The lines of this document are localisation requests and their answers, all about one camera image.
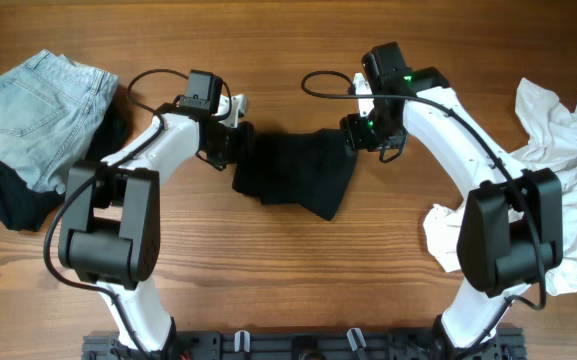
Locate black polo shirt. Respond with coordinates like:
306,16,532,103
232,129,358,221

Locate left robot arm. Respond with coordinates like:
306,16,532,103
43,70,254,359

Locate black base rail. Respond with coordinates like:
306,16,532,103
81,328,527,360

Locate folded light blue jeans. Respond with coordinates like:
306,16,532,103
0,50,119,194

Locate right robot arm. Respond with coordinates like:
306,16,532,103
340,42,563,359

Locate folded black garment under jeans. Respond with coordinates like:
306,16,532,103
0,103,130,231

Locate white t-shirt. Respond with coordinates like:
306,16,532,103
422,76,577,296

